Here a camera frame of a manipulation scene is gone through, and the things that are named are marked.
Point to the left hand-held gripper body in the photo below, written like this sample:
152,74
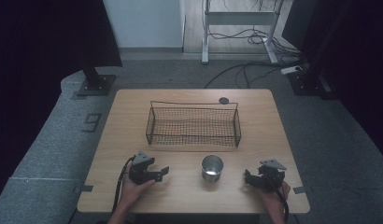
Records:
140,169

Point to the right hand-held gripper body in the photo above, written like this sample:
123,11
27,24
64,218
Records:
270,175

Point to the shiny metal cup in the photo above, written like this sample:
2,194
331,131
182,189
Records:
212,169

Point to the person's left hand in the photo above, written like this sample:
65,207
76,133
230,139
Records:
132,189

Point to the person's right hand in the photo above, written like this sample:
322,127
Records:
273,199

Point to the grey tape piece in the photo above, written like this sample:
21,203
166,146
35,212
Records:
84,188
299,189

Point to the black round table cap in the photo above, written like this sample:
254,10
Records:
224,100

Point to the black metal stand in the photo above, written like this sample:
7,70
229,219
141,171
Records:
311,74
96,82

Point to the white power strip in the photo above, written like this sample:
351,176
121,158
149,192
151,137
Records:
290,69

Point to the black curtain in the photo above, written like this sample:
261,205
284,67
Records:
361,62
49,37

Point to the white metal desk frame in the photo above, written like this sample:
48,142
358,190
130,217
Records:
239,18

